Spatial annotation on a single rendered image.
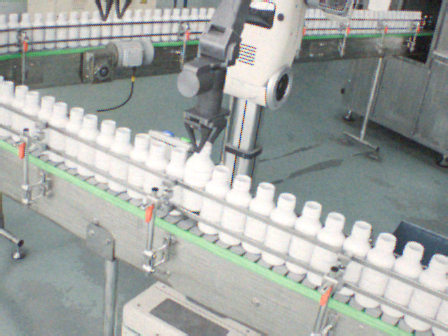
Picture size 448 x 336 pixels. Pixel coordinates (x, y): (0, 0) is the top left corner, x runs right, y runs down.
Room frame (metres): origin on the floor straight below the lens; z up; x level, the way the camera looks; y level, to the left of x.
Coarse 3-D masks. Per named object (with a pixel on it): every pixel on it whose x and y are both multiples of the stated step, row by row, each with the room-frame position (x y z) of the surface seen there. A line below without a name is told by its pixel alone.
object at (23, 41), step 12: (180, 24) 3.05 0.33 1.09; (348, 24) 3.94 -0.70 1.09; (384, 24) 4.24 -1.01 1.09; (24, 36) 2.40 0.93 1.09; (24, 48) 2.40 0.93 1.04; (180, 48) 3.06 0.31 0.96; (300, 48) 3.63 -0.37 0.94; (24, 60) 2.40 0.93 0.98; (180, 60) 3.06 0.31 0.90; (24, 72) 2.40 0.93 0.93; (24, 84) 2.40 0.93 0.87
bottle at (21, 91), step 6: (18, 90) 1.55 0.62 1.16; (24, 90) 1.55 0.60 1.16; (18, 96) 1.54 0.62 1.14; (24, 96) 1.55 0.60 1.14; (12, 102) 1.55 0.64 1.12; (18, 102) 1.54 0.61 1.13; (24, 102) 1.55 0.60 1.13; (18, 108) 1.53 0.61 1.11; (12, 114) 1.54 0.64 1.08; (18, 114) 1.53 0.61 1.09; (12, 120) 1.54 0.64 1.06; (18, 120) 1.53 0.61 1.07; (12, 126) 1.54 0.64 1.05; (18, 126) 1.53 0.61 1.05; (12, 138) 1.54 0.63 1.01; (18, 138) 1.53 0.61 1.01
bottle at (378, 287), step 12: (384, 240) 1.01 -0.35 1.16; (372, 252) 1.02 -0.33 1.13; (384, 252) 1.00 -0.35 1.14; (384, 264) 0.99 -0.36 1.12; (360, 276) 1.03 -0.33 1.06; (372, 276) 1.00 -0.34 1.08; (384, 276) 0.99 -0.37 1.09; (372, 288) 0.99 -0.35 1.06; (384, 288) 1.00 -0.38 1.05; (360, 300) 1.00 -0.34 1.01; (372, 300) 0.99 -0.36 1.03
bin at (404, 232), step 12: (396, 228) 1.47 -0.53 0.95; (408, 228) 1.51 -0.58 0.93; (420, 228) 1.49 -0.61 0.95; (396, 240) 1.52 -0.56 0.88; (408, 240) 1.50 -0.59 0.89; (420, 240) 1.48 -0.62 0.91; (432, 240) 1.47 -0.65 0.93; (444, 240) 1.45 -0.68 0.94; (396, 252) 1.51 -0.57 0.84; (432, 252) 1.46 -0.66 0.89; (444, 252) 1.45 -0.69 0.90
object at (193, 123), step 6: (186, 120) 1.23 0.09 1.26; (192, 120) 1.23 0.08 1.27; (198, 120) 1.24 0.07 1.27; (186, 126) 1.24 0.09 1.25; (192, 126) 1.23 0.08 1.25; (198, 126) 1.22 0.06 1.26; (204, 126) 1.23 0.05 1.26; (192, 132) 1.24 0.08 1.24; (204, 132) 1.21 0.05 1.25; (210, 132) 1.22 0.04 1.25; (192, 138) 1.24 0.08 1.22; (204, 138) 1.22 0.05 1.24; (192, 144) 1.24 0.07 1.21; (198, 150) 1.23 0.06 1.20
